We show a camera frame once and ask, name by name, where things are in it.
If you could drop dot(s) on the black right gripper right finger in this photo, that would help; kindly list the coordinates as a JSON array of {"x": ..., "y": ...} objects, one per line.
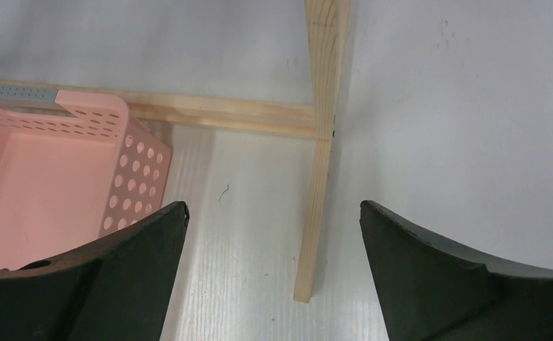
[{"x": 432, "y": 288}]

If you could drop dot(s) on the pink perforated plastic basket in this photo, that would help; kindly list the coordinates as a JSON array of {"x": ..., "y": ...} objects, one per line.
[{"x": 74, "y": 167}]

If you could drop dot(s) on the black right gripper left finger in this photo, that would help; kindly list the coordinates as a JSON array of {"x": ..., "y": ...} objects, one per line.
[{"x": 117, "y": 287}]

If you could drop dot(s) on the wooden clothes rack frame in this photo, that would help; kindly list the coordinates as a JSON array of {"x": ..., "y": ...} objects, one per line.
[{"x": 327, "y": 23}]

